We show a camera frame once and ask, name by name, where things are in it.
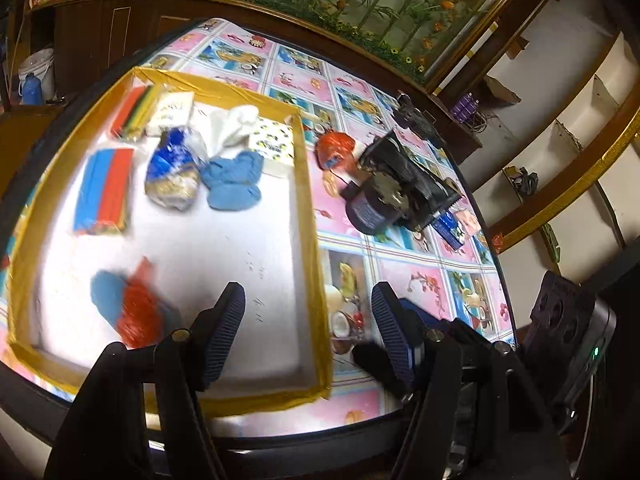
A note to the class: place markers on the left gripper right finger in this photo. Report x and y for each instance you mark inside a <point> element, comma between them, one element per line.
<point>475,413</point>

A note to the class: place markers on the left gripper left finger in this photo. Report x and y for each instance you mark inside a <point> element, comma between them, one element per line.
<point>104,433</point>

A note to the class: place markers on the black foil snack bag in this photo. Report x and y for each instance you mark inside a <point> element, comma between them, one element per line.
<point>418,194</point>

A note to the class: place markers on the blue red cloth pack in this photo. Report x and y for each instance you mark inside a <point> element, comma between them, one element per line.
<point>101,207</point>

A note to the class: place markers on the blue Vinda tissue pack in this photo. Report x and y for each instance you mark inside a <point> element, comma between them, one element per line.
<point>173,175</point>

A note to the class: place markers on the blue cloth glove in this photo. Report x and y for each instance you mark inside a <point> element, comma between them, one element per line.
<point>232,183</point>

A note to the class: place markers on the orange plastic bag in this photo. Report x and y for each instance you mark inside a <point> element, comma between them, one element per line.
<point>335,150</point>

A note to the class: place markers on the white noodle packet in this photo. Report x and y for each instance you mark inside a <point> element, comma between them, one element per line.
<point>173,109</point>

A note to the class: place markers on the white cotton pad bundle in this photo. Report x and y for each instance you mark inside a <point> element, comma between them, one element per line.
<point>221,128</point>

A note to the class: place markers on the colourful patterned tablecloth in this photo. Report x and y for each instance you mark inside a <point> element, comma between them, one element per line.
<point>450,283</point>

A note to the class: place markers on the black electric motor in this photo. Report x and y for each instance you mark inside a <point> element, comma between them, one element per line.
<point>376,204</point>

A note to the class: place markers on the yellow cardboard tray box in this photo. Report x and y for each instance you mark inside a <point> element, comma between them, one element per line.
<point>280,357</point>

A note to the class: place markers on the purple bottles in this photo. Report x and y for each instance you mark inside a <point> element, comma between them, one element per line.
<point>465,107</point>

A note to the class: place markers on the black clamp device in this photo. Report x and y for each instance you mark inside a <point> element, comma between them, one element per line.
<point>410,117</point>

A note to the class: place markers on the white plastic bucket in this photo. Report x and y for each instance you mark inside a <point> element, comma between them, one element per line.
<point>36,78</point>

